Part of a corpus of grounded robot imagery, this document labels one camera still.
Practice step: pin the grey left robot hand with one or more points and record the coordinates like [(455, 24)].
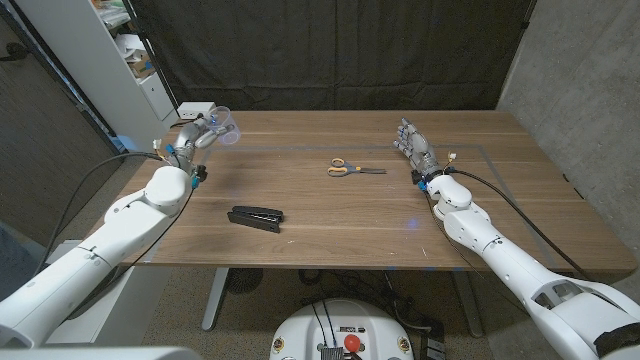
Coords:
[(192, 137)]

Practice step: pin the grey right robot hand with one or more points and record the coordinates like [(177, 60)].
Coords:
[(419, 149)]

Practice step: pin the clear plastic measuring cup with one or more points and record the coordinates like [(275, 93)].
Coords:
[(229, 136)]

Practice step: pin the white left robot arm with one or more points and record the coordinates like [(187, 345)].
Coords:
[(95, 245)]

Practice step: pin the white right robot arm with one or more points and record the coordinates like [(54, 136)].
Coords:
[(505, 255)]

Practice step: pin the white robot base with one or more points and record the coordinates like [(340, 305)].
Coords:
[(340, 325)]

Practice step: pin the black stapler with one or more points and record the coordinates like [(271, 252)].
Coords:
[(256, 218)]

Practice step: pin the white power strip box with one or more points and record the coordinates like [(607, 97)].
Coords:
[(192, 109)]

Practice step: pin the cardboard box with blue tape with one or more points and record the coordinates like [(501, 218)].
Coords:
[(141, 65)]

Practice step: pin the white shelf cabinet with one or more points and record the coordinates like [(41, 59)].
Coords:
[(100, 65)]

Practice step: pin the black backdrop curtain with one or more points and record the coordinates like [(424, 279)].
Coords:
[(330, 50)]

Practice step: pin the round black floor fan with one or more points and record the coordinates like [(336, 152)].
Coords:
[(243, 280)]

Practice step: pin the grey table leg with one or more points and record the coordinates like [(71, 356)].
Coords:
[(469, 305), (215, 300)]

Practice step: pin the black power adapter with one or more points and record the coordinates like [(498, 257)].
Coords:
[(433, 347)]

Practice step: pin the red emergency stop button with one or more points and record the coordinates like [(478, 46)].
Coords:
[(352, 342)]

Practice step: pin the person leg in jeans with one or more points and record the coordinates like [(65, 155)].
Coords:
[(12, 260)]

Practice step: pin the white robot torso shell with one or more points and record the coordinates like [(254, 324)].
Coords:
[(100, 354)]

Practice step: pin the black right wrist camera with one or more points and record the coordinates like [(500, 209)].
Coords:
[(417, 178)]

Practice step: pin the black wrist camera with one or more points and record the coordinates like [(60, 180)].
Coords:
[(201, 172), (417, 178)]

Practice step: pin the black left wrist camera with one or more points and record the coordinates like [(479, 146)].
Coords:
[(201, 172)]

